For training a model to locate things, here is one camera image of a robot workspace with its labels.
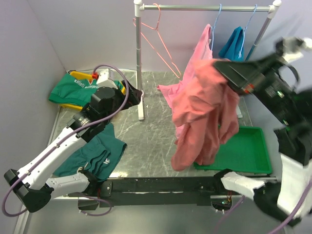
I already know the light blue hanger left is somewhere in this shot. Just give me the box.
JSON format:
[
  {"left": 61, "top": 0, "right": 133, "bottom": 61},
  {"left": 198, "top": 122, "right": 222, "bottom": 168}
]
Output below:
[{"left": 211, "top": 3, "right": 222, "bottom": 50}]

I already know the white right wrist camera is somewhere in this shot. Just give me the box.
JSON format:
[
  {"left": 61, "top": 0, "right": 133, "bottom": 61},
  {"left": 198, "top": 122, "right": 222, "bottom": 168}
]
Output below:
[{"left": 275, "top": 37, "right": 312, "bottom": 63}]

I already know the pink wire hanger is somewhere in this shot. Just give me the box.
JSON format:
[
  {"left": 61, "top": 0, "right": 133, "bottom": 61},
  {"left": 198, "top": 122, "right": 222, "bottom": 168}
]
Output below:
[{"left": 133, "top": 0, "right": 181, "bottom": 78}]

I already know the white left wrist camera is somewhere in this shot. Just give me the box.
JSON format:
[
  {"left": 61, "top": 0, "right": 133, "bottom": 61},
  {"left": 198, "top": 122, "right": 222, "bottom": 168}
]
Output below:
[{"left": 92, "top": 69, "right": 117, "bottom": 89}]

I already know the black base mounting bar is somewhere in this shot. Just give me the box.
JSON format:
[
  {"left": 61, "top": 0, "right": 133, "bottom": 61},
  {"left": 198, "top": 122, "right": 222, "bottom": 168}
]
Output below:
[{"left": 89, "top": 176, "right": 237, "bottom": 206}]

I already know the salmon red t shirt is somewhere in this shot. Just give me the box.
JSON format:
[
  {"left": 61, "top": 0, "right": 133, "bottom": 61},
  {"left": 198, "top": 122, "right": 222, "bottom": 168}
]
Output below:
[{"left": 171, "top": 59, "right": 239, "bottom": 171}]

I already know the light blue hanger right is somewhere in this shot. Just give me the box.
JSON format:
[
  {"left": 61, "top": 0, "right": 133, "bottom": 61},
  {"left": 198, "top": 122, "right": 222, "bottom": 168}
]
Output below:
[{"left": 238, "top": 4, "right": 258, "bottom": 59}]

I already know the yellow plastic tray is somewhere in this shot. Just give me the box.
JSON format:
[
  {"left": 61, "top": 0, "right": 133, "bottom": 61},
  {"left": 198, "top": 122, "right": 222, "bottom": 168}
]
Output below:
[{"left": 58, "top": 70, "right": 127, "bottom": 112}]

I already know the light blue hanger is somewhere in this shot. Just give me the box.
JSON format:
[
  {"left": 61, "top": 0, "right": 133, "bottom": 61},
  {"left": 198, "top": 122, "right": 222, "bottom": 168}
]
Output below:
[
  {"left": 238, "top": 4, "right": 258, "bottom": 59},
  {"left": 211, "top": 3, "right": 222, "bottom": 50}
]

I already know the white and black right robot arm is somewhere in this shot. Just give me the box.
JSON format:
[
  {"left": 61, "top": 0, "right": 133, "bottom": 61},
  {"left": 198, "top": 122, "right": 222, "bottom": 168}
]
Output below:
[{"left": 213, "top": 53, "right": 312, "bottom": 227}]

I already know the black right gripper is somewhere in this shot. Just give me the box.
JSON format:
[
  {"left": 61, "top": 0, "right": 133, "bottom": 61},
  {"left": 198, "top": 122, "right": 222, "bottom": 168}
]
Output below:
[{"left": 207, "top": 46, "right": 296, "bottom": 118}]

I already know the green plastic tray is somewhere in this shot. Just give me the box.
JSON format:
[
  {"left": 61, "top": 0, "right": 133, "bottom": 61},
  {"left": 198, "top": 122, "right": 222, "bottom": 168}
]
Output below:
[{"left": 194, "top": 126, "right": 272, "bottom": 175}]

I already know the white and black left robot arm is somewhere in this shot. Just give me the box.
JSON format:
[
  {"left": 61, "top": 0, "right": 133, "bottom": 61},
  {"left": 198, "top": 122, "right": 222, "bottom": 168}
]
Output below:
[{"left": 4, "top": 80, "right": 143, "bottom": 213}]

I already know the dark teal t shirt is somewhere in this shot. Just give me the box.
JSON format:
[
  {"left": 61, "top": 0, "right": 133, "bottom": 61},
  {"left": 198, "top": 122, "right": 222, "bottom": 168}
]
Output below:
[{"left": 53, "top": 123, "right": 127, "bottom": 182}]

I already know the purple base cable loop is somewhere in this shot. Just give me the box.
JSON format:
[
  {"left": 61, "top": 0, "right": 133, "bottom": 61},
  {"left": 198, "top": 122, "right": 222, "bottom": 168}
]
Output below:
[{"left": 79, "top": 195, "right": 115, "bottom": 217}]

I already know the green printed t shirt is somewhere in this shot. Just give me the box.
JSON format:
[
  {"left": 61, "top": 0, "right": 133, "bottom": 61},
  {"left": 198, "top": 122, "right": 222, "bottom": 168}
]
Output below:
[{"left": 48, "top": 73, "right": 122, "bottom": 107}]

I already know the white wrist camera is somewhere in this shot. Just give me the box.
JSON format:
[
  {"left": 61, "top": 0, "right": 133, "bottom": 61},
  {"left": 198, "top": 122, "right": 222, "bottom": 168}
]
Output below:
[
  {"left": 275, "top": 37, "right": 312, "bottom": 63},
  {"left": 92, "top": 69, "right": 117, "bottom": 89}
]

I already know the silver clothes rack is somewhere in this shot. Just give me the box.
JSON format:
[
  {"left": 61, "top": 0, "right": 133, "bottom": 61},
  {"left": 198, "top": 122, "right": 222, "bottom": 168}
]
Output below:
[{"left": 133, "top": 0, "right": 282, "bottom": 121}]

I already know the blue t shirt on hanger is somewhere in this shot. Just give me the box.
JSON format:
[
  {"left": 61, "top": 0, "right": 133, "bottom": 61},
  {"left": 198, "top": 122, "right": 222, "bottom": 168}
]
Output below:
[{"left": 218, "top": 27, "right": 245, "bottom": 61}]

